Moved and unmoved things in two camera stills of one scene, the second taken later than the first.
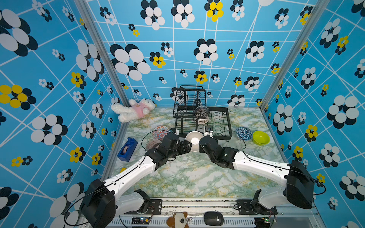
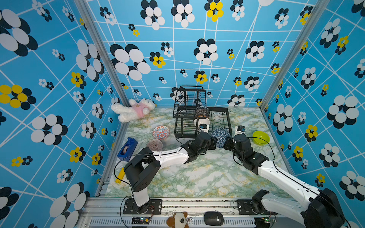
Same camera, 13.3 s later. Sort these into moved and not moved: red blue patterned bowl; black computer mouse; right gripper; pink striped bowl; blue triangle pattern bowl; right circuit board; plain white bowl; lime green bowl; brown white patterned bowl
Moved: right gripper; blue triangle pattern bowl; plain white bowl
Not moved: lime green bowl; right circuit board; red blue patterned bowl; pink striped bowl; brown white patterned bowl; black computer mouse
